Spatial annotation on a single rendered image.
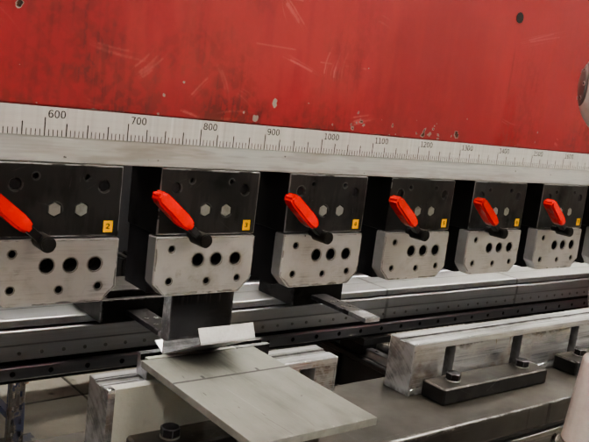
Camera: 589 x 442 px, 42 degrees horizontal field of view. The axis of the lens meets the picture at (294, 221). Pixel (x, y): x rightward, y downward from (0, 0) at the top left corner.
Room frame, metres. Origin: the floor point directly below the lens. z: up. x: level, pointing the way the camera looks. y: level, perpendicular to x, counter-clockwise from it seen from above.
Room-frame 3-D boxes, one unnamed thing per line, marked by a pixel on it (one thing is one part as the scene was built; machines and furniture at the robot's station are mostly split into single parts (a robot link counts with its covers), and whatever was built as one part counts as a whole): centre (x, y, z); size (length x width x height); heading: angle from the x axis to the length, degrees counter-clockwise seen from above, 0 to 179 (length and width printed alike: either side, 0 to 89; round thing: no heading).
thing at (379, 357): (1.72, -0.11, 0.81); 0.64 x 0.08 x 0.14; 39
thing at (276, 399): (0.93, 0.02, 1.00); 0.26 x 0.18 x 0.01; 39
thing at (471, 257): (1.40, -0.33, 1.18); 0.15 x 0.09 x 0.17; 129
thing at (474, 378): (1.38, -0.39, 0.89); 0.30 x 0.05 x 0.03; 129
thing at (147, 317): (1.17, 0.22, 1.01); 0.26 x 0.12 x 0.05; 39
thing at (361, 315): (1.40, -0.07, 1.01); 0.26 x 0.12 x 0.05; 39
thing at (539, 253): (1.53, -0.49, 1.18); 0.15 x 0.09 x 0.17; 129
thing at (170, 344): (1.05, 0.12, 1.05); 0.10 x 0.02 x 0.10; 129
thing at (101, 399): (1.08, 0.08, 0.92); 0.39 x 0.06 x 0.10; 129
